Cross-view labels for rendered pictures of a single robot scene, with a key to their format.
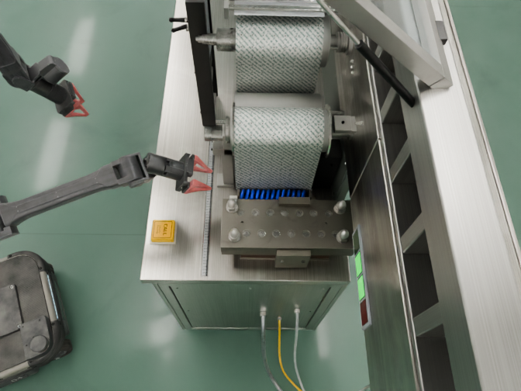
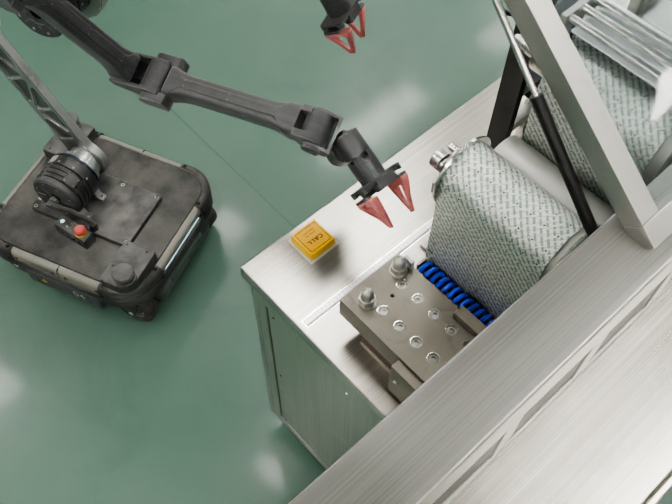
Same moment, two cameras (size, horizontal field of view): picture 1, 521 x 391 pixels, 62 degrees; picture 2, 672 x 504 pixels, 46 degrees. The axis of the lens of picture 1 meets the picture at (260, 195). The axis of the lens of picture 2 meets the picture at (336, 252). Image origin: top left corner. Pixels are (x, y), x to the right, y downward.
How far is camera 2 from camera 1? 0.49 m
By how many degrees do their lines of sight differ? 25
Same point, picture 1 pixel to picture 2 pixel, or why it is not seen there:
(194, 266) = (305, 305)
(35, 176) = not seen: hidden behind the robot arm
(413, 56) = (604, 162)
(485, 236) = (475, 408)
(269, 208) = (439, 308)
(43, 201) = (211, 94)
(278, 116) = (518, 189)
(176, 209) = (350, 231)
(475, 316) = (361, 454)
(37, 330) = (134, 261)
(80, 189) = (251, 109)
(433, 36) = not seen: outside the picture
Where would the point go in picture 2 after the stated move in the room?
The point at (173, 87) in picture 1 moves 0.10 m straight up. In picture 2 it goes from (490, 98) to (498, 70)
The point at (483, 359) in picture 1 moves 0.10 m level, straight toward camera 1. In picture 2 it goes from (316, 491) to (230, 431)
